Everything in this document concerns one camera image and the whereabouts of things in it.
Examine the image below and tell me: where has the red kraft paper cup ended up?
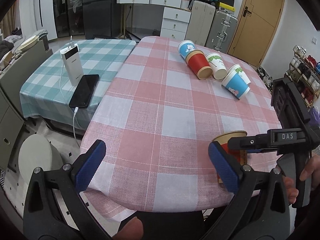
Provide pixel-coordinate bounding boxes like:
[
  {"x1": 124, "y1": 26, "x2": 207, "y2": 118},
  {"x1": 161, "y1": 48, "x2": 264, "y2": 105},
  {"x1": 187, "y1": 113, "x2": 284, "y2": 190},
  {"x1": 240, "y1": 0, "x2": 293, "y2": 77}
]
[{"x1": 209, "y1": 131, "x2": 247, "y2": 194}]

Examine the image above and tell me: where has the large blue white paper cup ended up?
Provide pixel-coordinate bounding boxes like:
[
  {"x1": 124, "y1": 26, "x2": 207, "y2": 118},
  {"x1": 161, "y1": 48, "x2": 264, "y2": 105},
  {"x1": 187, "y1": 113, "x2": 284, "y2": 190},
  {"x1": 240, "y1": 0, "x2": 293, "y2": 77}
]
[{"x1": 222, "y1": 70, "x2": 250, "y2": 100}]

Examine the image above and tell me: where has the green white cup right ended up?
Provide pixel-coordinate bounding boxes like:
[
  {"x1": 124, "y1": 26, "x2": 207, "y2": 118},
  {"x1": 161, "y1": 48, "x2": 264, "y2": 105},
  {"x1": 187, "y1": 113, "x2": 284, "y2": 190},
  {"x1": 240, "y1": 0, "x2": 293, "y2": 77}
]
[{"x1": 228, "y1": 64, "x2": 251, "y2": 86}]

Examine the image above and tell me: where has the green white cup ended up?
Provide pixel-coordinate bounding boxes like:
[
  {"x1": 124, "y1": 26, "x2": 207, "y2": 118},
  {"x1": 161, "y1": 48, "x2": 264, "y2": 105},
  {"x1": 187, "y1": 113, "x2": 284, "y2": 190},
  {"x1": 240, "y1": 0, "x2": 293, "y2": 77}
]
[
  {"x1": 228, "y1": 64, "x2": 251, "y2": 86},
  {"x1": 206, "y1": 53, "x2": 227, "y2": 80}
]

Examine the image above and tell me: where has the green white cup left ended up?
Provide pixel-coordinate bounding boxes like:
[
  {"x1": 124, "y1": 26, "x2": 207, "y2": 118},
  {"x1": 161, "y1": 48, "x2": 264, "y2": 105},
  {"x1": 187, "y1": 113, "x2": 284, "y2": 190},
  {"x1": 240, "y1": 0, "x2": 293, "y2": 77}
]
[{"x1": 206, "y1": 53, "x2": 227, "y2": 80}]

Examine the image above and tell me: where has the lying red paper cup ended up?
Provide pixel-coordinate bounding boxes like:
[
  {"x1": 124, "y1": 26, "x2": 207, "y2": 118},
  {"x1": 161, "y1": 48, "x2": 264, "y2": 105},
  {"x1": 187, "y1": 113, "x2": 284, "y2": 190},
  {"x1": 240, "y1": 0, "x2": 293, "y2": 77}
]
[{"x1": 185, "y1": 50, "x2": 213, "y2": 80}]

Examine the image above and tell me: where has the small blue paper cup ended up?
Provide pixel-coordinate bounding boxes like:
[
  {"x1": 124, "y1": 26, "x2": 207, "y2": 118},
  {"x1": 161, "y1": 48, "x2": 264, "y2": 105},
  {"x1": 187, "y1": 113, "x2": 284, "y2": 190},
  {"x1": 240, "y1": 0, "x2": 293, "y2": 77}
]
[{"x1": 178, "y1": 40, "x2": 196, "y2": 59}]

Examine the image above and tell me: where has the person's right hand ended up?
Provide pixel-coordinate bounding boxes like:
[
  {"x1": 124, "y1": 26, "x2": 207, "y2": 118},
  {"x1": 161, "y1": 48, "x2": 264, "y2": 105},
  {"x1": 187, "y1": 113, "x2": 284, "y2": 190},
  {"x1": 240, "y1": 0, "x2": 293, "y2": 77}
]
[{"x1": 283, "y1": 155, "x2": 320, "y2": 204}]

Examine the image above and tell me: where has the person's left hand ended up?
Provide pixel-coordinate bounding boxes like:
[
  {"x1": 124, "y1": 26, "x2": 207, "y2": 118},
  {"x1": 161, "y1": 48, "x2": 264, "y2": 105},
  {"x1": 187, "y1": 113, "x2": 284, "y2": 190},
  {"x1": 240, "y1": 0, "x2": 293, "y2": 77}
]
[{"x1": 112, "y1": 217, "x2": 144, "y2": 240}]

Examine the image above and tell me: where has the round white stool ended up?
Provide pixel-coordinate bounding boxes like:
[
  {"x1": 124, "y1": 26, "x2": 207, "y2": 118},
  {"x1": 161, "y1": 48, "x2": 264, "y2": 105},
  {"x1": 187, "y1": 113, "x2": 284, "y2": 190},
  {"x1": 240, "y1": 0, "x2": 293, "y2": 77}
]
[{"x1": 18, "y1": 134, "x2": 63, "y2": 184}]

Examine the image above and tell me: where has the shoe rack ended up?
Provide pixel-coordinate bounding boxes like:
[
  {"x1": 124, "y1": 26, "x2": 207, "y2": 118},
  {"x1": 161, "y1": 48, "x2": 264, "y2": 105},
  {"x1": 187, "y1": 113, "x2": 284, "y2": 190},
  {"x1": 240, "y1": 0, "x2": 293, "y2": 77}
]
[{"x1": 284, "y1": 45, "x2": 319, "y2": 111}]

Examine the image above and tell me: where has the teal checkered tablecloth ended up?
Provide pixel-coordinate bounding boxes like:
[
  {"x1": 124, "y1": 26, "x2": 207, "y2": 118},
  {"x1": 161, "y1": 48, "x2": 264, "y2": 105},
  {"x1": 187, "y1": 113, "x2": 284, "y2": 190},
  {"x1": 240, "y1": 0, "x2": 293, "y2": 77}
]
[{"x1": 20, "y1": 39, "x2": 136, "y2": 129}]

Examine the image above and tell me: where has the black smartphone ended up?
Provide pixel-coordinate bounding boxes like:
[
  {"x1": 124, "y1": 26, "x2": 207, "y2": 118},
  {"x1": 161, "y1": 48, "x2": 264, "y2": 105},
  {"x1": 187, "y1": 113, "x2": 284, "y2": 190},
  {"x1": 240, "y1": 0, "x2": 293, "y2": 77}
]
[{"x1": 68, "y1": 74, "x2": 100, "y2": 109}]

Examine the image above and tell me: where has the silver suitcase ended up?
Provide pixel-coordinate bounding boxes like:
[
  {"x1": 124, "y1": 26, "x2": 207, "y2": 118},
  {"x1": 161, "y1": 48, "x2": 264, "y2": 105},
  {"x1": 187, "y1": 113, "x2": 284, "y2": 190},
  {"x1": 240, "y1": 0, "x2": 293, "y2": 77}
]
[{"x1": 205, "y1": 10, "x2": 238, "y2": 53}]

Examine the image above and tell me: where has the wooden door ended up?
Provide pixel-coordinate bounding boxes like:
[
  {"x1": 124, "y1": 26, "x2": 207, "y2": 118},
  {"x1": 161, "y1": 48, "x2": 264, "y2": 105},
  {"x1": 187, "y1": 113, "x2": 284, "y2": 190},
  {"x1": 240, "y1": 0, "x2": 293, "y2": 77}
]
[{"x1": 228, "y1": 0, "x2": 284, "y2": 67}]

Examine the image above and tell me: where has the pink checkered tablecloth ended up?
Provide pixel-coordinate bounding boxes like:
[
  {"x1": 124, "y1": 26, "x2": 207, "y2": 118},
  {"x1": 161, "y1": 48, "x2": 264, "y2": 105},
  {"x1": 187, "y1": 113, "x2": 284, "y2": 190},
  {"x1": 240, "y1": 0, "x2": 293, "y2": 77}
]
[{"x1": 81, "y1": 36, "x2": 280, "y2": 222}]

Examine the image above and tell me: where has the grey cabinet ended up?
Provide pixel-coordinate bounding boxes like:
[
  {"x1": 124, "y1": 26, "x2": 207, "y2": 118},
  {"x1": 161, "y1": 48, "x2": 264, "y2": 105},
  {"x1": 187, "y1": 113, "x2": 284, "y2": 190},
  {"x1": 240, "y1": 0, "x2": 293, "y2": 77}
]
[{"x1": 1, "y1": 40, "x2": 53, "y2": 171}]

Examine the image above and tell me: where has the beige suitcase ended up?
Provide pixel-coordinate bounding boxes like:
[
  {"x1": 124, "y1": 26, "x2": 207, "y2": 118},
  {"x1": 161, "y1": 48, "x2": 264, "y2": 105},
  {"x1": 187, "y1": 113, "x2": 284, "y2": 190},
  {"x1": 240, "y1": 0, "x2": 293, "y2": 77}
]
[{"x1": 185, "y1": 1, "x2": 216, "y2": 46}]

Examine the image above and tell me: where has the white power bank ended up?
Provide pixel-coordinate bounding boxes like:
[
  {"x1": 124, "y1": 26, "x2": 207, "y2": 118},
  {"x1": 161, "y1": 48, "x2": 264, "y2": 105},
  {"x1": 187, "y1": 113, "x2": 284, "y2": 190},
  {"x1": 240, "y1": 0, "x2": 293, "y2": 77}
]
[{"x1": 60, "y1": 43, "x2": 84, "y2": 87}]

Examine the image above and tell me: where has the white drawer desk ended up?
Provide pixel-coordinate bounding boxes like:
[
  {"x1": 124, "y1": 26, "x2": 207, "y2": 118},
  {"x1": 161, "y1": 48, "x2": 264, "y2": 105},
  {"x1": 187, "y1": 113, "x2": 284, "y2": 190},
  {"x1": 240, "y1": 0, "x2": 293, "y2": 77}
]
[{"x1": 117, "y1": 0, "x2": 191, "y2": 41}]

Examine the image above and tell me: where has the dark glass cabinet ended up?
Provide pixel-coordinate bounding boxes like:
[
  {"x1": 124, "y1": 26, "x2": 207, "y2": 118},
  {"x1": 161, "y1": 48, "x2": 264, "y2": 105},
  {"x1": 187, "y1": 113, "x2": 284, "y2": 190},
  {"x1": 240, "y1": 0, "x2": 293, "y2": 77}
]
[{"x1": 53, "y1": 0, "x2": 85, "y2": 38}]

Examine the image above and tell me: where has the black refrigerator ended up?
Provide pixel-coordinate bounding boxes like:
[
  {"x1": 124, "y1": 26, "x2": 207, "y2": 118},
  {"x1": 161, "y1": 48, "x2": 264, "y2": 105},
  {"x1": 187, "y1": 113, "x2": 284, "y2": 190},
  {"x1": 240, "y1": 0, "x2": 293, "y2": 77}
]
[{"x1": 82, "y1": 0, "x2": 115, "y2": 40}]

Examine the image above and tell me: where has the white charging cable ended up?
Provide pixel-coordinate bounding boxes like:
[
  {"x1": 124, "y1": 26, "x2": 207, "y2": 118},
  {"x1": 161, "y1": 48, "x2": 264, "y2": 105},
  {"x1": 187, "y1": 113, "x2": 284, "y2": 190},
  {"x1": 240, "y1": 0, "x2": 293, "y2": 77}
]
[{"x1": 60, "y1": 36, "x2": 81, "y2": 140}]

